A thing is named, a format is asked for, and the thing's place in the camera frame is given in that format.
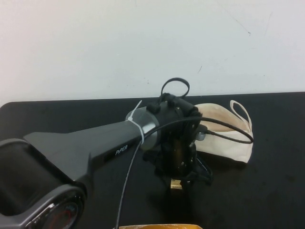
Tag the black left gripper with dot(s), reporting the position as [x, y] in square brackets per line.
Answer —
[177, 148]

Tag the small yellow boxed eraser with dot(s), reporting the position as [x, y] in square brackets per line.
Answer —
[175, 185]

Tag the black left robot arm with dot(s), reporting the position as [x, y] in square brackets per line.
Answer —
[71, 148]

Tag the cream fabric pencil case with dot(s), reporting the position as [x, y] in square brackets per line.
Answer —
[228, 145]

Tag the yellow box edge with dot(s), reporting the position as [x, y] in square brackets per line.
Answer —
[157, 226]

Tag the white zip tie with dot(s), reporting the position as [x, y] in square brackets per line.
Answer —
[139, 126]

